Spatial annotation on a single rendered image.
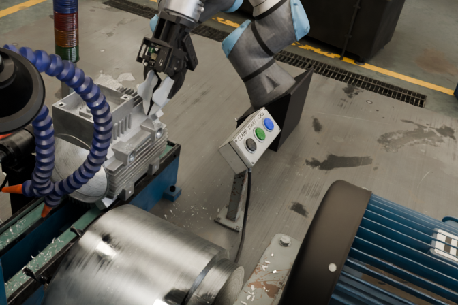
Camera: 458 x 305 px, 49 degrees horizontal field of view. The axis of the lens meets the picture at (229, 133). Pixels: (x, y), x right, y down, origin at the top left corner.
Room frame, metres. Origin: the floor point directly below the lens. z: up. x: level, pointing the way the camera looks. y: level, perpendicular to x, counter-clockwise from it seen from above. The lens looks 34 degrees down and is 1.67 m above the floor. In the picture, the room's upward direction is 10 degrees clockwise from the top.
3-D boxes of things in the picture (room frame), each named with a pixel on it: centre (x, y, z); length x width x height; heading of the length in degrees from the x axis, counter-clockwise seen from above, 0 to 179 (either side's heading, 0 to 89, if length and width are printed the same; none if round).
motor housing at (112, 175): (0.85, 0.25, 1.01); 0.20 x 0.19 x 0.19; 161
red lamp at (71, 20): (1.17, 0.45, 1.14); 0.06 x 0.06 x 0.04
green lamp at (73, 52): (1.17, 0.45, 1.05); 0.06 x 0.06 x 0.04
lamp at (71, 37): (1.17, 0.45, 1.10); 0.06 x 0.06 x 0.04
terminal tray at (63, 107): (0.81, 0.27, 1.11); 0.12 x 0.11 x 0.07; 161
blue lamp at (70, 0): (1.17, 0.45, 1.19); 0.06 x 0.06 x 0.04
